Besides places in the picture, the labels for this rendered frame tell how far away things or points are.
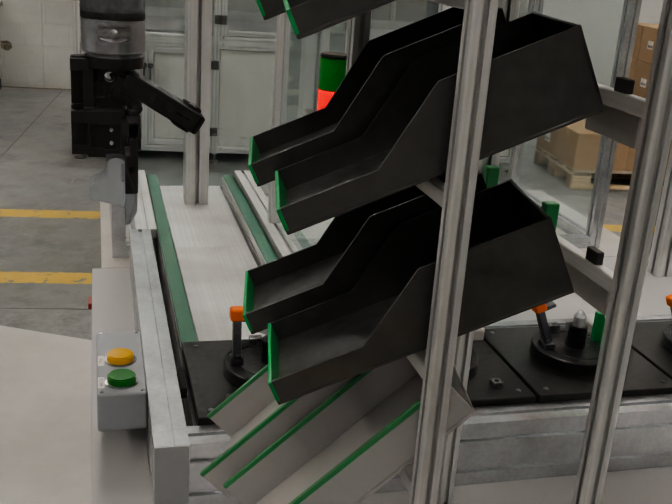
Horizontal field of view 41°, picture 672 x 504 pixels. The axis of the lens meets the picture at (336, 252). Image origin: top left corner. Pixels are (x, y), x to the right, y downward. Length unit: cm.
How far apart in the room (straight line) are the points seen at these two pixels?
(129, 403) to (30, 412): 22
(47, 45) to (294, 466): 852
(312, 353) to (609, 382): 28
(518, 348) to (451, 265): 78
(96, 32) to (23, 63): 833
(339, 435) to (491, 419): 38
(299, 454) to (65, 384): 66
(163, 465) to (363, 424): 34
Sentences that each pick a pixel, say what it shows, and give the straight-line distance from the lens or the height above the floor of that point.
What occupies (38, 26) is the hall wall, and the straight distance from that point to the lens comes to 936.
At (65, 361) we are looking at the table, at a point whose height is 86.
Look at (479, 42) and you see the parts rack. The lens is 71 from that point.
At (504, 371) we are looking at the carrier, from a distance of 142.
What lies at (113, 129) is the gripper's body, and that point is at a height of 135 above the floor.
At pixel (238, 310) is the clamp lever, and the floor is 108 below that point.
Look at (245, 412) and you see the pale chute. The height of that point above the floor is 103.
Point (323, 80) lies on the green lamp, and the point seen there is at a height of 138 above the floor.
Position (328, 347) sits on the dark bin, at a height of 121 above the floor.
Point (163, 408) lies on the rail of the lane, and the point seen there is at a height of 95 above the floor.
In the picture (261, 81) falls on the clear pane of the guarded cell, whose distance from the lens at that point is 257.
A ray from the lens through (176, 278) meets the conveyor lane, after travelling 175.
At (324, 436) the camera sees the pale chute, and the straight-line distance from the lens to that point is 97.
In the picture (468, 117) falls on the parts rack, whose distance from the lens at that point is 71.
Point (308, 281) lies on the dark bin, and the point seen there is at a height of 122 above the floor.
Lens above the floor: 158
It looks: 19 degrees down
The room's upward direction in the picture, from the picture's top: 4 degrees clockwise
